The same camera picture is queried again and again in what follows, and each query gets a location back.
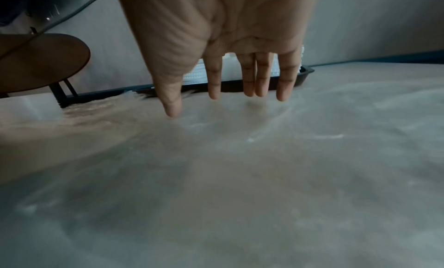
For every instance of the person's right hand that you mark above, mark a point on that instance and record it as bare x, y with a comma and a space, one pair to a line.
215, 28

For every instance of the stack of clear plastic containers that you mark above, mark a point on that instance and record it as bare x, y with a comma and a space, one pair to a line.
194, 74

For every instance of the black plastic tray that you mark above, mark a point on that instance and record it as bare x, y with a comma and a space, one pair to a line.
236, 85

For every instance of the round brown wooden stool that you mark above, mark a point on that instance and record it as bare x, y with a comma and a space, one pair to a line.
38, 62

